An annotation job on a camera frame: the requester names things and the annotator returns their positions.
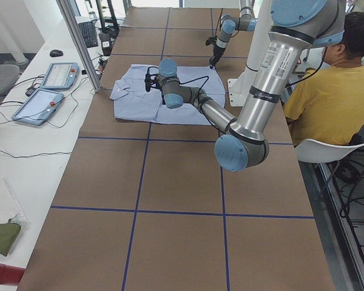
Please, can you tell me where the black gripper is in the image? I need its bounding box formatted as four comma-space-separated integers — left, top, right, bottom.
144, 67, 160, 92
205, 36, 224, 70

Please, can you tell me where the blue striped button shirt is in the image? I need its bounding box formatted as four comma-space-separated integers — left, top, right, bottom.
110, 64, 225, 125

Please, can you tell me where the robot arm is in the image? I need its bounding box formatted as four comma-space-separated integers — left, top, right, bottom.
144, 1, 345, 172
205, 1, 257, 69

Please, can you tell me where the black keyboard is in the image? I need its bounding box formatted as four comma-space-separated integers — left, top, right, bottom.
78, 21, 98, 48

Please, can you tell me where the upper teach pendant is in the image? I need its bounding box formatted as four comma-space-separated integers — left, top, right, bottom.
40, 62, 79, 90

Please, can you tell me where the teach pendant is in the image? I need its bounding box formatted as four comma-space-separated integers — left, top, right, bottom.
40, 62, 79, 90
12, 89, 64, 126

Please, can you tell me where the black computer mouse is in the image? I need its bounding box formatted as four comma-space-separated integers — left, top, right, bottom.
49, 49, 64, 58

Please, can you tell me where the lower teach pendant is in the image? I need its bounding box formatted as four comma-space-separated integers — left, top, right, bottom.
12, 89, 64, 126

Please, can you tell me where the person in yellow shirt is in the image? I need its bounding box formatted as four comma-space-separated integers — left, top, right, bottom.
283, 12, 364, 146

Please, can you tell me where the white chair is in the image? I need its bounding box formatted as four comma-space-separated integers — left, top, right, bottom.
294, 138, 364, 198

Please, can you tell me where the grey office chair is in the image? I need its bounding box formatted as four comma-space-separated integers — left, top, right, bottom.
0, 64, 20, 97

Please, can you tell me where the green folded cloth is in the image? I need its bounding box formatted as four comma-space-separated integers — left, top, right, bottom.
0, 222, 21, 256

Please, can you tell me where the red cylinder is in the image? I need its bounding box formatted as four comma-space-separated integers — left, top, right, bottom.
0, 263, 25, 286

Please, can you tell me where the aluminium frame post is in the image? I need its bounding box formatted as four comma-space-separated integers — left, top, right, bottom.
56, 0, 101, 93

